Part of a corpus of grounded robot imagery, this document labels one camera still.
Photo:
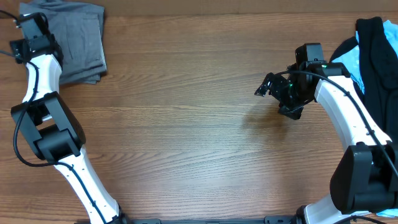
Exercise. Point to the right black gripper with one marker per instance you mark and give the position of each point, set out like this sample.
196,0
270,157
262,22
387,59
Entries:
293,111

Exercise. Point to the grey shorts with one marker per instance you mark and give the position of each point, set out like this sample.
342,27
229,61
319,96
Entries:
78,29

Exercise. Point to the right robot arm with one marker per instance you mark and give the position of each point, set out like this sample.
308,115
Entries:
365,180

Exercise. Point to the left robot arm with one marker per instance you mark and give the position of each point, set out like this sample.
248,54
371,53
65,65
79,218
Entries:
47,133

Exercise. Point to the light blue shirt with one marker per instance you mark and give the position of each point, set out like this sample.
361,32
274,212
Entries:
353,62

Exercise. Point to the black garment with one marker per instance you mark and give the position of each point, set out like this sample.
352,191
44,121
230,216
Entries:
377,77

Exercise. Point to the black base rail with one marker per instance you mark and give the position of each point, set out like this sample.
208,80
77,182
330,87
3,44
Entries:
211,221

